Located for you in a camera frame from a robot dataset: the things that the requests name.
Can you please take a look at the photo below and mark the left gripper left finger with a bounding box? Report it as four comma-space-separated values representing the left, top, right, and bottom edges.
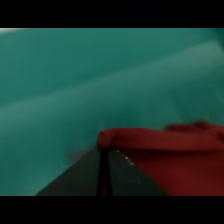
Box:
35, 146, 103, 197

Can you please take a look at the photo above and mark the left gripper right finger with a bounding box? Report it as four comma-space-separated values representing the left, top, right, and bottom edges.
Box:
106, 149, 168, 197

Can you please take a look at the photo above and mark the red garment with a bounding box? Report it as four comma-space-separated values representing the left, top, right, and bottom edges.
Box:
95, 120, 224, 197

